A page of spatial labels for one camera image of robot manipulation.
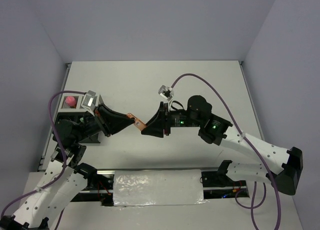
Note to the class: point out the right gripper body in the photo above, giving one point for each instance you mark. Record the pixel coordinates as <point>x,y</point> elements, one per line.
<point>173,118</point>

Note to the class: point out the pink glue stick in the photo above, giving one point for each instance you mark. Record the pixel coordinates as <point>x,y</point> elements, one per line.
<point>71,101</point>

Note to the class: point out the black slotted container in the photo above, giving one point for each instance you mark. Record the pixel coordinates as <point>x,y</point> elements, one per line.
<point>92,138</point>

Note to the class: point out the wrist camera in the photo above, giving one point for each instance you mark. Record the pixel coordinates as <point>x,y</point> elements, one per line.
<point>89,101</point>
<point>167,93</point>

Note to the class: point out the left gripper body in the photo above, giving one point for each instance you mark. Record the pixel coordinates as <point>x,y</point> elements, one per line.
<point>98,122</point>

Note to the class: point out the white slotted container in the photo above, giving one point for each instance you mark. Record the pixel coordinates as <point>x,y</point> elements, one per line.
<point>63,107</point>

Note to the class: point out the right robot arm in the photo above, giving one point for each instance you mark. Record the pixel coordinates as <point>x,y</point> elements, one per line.
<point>281,167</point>

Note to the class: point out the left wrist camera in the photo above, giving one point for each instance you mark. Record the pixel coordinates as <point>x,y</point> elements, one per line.
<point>89,101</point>

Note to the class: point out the black mounting rail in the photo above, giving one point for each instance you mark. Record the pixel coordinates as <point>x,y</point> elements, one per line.
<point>213,188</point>

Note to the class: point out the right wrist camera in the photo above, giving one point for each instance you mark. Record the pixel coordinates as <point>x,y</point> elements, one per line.
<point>167,93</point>

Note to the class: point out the orange clear utility knife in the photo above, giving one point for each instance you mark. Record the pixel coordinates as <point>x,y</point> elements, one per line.
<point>137,122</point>

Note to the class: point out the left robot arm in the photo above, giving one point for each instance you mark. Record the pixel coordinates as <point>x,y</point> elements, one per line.
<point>65,175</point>

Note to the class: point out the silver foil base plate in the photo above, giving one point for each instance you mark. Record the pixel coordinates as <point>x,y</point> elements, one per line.
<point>157,187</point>

